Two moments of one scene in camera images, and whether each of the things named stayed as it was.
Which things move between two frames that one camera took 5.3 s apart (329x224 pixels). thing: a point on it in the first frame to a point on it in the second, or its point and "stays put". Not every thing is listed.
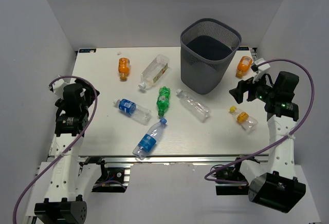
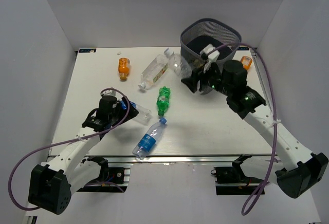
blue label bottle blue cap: [148, 140] stays put
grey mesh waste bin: [208, 48] stays put
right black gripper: [237, 93] to [192, 82]
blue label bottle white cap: [134, 110] stays put
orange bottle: [124, 65] stays put
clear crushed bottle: [196, 109] to [179, 64]
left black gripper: [89, 93] to [123, 111]
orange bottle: [243, 66] stays put
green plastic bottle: [162, 101] stays put
